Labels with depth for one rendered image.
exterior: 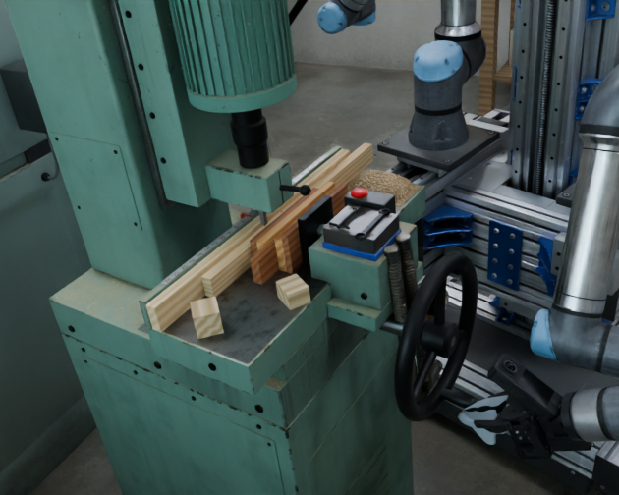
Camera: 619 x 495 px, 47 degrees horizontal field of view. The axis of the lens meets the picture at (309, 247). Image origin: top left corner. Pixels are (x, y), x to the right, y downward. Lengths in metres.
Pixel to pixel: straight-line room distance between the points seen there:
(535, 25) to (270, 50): 0.77
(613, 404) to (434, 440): 1.11
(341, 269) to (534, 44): 0.78
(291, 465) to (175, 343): 0.31
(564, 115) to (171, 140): 0.91
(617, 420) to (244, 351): 0.54
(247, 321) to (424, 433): 1.11
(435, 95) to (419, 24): 2.91
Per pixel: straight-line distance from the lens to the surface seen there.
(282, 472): 1.32
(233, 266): 1.22
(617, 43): 1.71
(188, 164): 1.23
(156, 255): 1.36
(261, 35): 1.08
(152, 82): 1.21
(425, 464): 2.08
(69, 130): 1.37
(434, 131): 1.79
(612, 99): 1.12
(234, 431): 1.32
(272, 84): 1.10
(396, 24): 4.72
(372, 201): 1.20
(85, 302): 1.47
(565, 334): 1.15
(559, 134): 1.74
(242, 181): 1.22
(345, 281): 1.18
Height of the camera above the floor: 1.60
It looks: 33 degrees down
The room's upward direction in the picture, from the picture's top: 7 degrees counter-clockwise
